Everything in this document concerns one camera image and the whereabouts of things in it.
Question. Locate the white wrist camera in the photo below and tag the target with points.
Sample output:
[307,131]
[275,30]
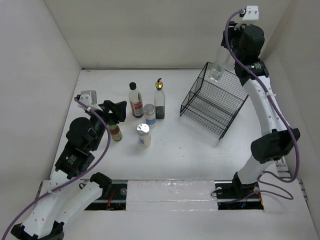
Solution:
[88,98]
[250,13]

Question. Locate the black wire rack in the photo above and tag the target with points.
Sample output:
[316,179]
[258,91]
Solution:
[214,104]

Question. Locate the clear square glass bottle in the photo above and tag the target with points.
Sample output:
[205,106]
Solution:
[219,64]

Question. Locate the green-label brown sauce bottle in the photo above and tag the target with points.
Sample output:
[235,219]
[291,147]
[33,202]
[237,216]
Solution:
[115,132]

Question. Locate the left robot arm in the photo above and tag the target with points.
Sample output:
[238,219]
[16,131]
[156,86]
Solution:
[52,214]

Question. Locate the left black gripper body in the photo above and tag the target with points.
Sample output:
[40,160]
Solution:
[111,117]

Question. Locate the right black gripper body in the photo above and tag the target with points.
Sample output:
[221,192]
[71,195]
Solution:
[234,36]

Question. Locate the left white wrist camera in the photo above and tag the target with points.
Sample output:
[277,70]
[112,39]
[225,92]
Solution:
[88,98]

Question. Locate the front silver-lid salt shaker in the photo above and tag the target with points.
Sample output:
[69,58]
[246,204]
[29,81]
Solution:
[144,136]

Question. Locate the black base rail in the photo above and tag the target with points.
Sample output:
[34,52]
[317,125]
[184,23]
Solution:
[176,196]

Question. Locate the black-capped dark sauce bottle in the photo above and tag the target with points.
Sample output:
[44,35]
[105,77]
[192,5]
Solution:
[135,100]

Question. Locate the rear silver-lid salt shaker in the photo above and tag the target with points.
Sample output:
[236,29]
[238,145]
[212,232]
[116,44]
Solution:
[149,112]

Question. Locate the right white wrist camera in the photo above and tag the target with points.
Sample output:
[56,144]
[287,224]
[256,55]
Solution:
[250,13]

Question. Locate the silver-lid salt shaker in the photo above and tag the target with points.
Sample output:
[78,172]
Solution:
[144,136]
[149,112]

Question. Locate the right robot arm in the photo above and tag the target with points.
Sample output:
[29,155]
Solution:
[244,43]

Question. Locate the gold-capped oil dispenser bottle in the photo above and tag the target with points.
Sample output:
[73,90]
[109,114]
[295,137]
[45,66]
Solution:
[159,100]

